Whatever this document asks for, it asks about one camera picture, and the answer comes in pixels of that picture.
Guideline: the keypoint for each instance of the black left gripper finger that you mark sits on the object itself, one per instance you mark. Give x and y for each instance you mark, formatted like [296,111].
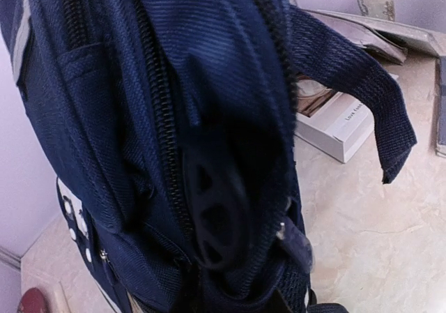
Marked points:
[216,198]

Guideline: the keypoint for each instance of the navy blue student backpack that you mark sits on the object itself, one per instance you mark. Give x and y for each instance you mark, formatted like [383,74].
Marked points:
[114,90]

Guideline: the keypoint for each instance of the white book with photo cover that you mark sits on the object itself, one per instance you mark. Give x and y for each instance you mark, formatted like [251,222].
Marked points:
[334,122]

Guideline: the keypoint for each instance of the yellow highlighter marker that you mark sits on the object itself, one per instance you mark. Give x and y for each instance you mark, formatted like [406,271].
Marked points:
[60,299]

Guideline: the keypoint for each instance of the red floral bowl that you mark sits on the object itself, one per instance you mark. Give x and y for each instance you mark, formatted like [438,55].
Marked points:
[33,301]

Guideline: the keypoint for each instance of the grey open book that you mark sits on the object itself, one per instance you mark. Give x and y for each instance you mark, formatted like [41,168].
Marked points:
[388,40]

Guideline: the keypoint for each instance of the dark blue notebook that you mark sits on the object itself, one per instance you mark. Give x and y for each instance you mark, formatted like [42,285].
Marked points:
[439,108]

